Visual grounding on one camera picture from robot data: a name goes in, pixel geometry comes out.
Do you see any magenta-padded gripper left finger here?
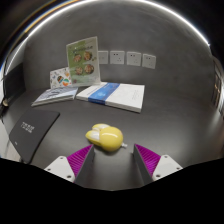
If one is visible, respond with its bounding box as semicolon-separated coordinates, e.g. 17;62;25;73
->
43;144;96;188

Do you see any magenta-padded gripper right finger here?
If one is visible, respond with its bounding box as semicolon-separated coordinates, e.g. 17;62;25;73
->
133;143;184;187

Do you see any yellow computer mouse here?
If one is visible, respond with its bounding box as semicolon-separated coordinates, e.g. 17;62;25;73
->
85;123;128;153

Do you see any black mouse pad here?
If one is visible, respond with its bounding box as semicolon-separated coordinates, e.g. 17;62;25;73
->
8;108;61;164

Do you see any grey striped book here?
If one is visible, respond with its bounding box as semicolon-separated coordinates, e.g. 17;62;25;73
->
31;86;79;108

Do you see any white book with blue band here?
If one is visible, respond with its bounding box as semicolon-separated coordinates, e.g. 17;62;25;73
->
75;81;146;114

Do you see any white colourful sticker card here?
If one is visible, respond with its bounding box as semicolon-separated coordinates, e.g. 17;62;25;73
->
49;66;73;90

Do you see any black monitor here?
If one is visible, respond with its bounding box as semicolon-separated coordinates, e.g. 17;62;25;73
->
2;61;27;108

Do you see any green menu sign stand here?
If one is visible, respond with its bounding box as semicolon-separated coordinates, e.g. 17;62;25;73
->
65;36;102;88

